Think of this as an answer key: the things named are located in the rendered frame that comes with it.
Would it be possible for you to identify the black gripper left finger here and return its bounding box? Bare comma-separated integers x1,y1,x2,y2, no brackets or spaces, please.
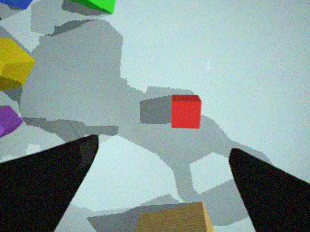
0,135,99,232

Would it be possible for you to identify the purple block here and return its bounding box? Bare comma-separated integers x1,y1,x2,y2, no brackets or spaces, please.
0,106,23,138

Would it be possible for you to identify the red block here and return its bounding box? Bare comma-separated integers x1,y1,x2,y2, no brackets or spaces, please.
172,95,202,129

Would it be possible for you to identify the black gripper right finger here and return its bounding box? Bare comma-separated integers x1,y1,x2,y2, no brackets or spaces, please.
228,148,310,232

